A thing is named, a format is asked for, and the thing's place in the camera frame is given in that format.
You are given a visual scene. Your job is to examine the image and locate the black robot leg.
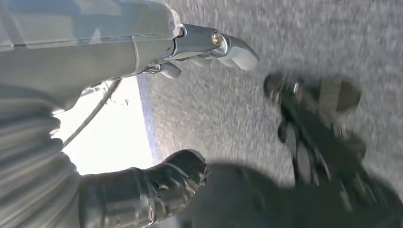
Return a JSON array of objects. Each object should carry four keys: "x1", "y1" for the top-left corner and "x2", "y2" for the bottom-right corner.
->
[{"x1": 182, "y1": 71, "x2": 403, "y2": 228}]

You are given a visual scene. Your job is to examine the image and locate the thin grey cable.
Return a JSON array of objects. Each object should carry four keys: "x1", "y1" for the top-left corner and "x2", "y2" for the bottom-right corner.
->
[{"x1": 62, "y1": 79, "x2": 123, "y2": 148}]

